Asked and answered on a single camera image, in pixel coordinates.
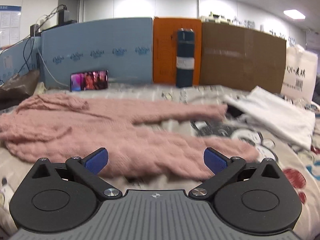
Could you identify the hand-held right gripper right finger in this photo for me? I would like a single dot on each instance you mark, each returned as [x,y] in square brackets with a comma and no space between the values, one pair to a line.
[215,161]

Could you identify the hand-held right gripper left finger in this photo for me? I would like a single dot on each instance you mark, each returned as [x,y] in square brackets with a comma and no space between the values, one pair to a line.
[96,161]

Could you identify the pink knitted sweater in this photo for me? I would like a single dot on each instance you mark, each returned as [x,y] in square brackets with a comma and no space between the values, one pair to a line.
[100,130]

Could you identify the printed grey bedsheet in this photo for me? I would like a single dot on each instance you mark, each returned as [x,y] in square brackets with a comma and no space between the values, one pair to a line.
[275,160]

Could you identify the white shirt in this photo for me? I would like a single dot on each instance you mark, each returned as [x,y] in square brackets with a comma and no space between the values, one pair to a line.
[275,115]

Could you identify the black smartphone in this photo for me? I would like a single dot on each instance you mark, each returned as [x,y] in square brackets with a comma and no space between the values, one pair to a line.
[88,80]

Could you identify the cream knitted cloth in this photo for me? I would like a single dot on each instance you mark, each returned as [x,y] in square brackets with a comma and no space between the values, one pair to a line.
[40,88]

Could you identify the brown cardboard box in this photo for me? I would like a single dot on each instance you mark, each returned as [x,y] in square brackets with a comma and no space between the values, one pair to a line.
[240,57]

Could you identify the dark teal bottle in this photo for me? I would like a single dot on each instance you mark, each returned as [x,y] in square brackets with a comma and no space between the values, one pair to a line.
[185,55]

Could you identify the orange cardboard box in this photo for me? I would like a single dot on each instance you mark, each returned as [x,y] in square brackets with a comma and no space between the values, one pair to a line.
[163,55]

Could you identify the large light blue cardboard box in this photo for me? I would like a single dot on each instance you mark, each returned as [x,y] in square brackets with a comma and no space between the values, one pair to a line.
[100,40]

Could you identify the white printed tote bag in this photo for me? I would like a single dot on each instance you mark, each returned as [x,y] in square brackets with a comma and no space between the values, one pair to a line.
[300,72]

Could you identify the light blue box white label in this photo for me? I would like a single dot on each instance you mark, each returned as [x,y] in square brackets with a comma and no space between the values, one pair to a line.
[15,57]

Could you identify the black power strip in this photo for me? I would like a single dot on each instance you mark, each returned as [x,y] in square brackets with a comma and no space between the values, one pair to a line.
[62,25]

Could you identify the small black adapter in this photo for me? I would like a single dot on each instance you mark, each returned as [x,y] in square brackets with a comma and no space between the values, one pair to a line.
[34,29]

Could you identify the white plug adapter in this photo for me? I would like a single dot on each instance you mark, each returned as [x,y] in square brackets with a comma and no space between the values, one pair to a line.
[46,23]

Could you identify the large black power adapter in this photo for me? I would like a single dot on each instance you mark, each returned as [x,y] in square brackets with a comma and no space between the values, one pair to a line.
[65,16]

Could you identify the blue framed notice board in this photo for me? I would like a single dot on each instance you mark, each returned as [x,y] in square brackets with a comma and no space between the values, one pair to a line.
[10,25]

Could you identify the ceiling light panel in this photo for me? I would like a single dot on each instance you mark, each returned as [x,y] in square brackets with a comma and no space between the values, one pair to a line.
[294,14]

